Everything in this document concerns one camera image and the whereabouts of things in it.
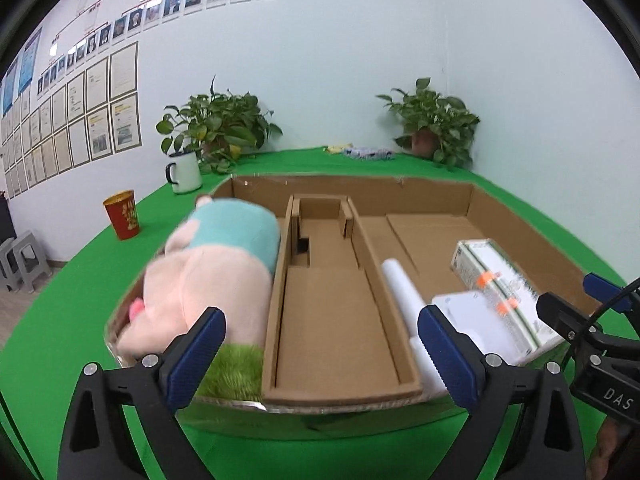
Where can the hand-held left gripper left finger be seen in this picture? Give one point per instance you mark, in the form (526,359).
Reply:
(195,360)

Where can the group of framed certificates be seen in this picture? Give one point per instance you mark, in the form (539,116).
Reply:
(100,125)

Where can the large potted green plant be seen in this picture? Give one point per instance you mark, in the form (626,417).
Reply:
(220,120)

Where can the white carton with orange stickers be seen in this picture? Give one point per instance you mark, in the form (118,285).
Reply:
(500,280)

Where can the dark cabinet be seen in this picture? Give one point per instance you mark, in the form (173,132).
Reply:
(6,220)

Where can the white enamel mug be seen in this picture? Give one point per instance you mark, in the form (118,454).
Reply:
(186,172)

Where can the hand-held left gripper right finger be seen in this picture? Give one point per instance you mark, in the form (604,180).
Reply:
(445,355)

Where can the white box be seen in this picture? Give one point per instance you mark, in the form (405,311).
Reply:
(465,310)

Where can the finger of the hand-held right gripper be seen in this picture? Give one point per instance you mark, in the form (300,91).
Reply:
(610,375)
(602,290)

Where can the green plant in terracotta pot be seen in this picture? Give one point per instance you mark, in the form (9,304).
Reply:
(440,120)

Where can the patterned cloth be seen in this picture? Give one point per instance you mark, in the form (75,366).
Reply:
(372,153)

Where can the person's right hand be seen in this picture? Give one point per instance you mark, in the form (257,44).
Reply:
(607,445)

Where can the white paper roll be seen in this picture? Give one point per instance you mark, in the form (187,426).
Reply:
(400,285)

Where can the blue framed notice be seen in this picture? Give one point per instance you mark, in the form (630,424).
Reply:
(30,60)
(9,87)

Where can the cardboard box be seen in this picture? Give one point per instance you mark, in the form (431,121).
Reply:
(430,200)

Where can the pink plush pig toy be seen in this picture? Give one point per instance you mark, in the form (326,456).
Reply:
(210,270)

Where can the grey plastic stool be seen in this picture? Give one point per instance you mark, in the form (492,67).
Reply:
(32,260)
(7,265)

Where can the red paper cup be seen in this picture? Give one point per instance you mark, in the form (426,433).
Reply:
(122,215)

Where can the cardboard insert tray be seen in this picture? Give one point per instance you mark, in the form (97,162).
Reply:
(330,320)

